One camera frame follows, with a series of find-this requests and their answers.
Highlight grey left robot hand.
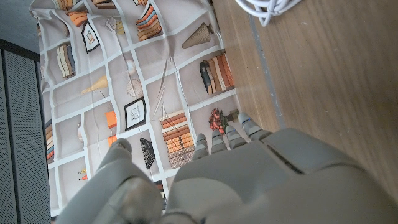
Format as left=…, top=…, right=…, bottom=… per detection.
left=55, top=112, right=398, bottom=224

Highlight printed bookshelf backdrop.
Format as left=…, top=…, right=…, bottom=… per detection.
left=29, top=0, right=242, bottom=218

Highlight white USB cable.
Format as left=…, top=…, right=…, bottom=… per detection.
left=234, top=0, right=302, bottom=27

